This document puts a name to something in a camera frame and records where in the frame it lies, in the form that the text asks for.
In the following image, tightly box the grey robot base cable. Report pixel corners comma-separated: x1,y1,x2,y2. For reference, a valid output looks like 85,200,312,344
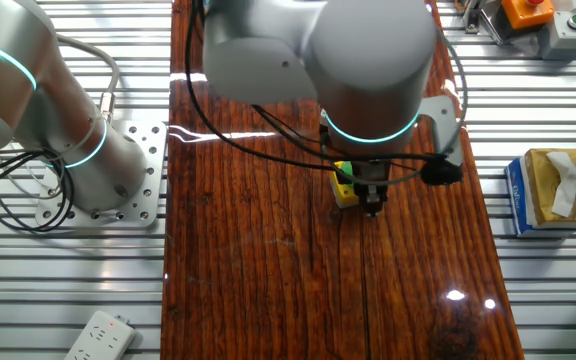
52,32,122,124

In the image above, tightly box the white power strip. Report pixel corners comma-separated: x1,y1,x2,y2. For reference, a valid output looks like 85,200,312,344
63,309,138,360

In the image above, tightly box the metal bracket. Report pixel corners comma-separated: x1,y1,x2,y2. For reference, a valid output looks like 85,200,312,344
462,0,507,46

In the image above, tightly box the grey box green button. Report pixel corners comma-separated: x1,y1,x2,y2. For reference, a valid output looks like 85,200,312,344
537,9,576,61

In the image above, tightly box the orange box red button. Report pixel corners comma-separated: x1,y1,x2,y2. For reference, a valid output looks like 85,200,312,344
500,0,557,30

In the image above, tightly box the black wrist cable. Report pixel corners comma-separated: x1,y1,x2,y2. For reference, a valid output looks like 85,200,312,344
185,0,464,186

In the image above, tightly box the black cable bundle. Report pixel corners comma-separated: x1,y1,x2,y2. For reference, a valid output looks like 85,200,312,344
0,147,77,234

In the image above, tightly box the yellow box green button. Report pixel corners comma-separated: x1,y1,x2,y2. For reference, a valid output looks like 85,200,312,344
328,159,360,210

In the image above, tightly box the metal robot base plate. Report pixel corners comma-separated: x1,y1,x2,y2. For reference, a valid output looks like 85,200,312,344
34,119,168,230

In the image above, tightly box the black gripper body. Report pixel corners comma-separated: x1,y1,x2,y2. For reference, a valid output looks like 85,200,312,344
356,174,391,199

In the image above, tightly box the gold and blue tissue box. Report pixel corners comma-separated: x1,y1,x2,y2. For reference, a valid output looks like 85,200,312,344
504,147,576,239

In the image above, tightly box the dark wooden board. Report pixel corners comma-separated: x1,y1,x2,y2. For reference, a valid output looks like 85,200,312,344
160,0,525,360

